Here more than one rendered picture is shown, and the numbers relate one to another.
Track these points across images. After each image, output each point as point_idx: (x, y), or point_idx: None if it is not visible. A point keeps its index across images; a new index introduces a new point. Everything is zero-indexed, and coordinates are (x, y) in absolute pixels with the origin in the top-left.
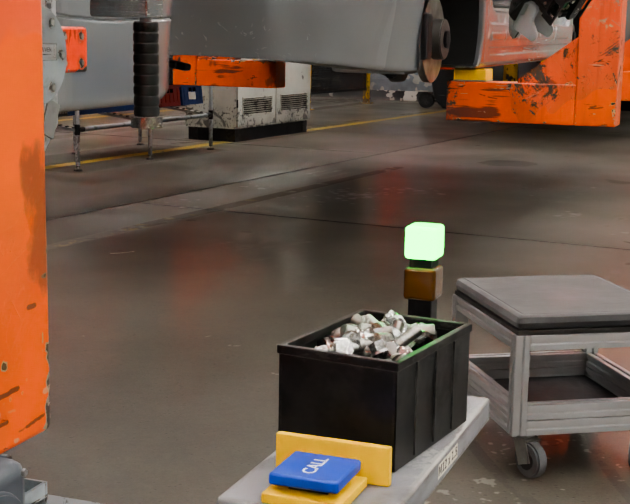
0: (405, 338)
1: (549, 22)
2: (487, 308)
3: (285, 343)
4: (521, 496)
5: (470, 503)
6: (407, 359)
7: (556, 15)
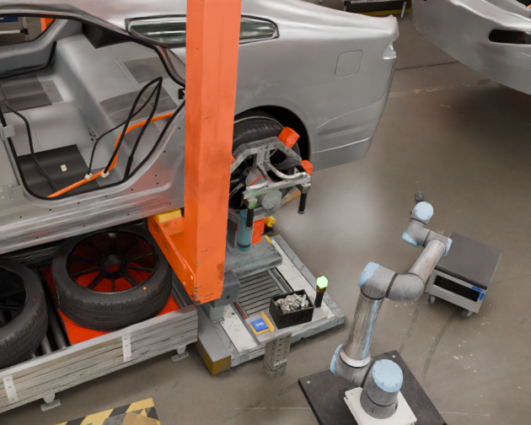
0: (294, 306)
1: None
2: None
3: (271, 297)
4: (416, 308)
5: (399, 303)
6: (283, 314)
7: None
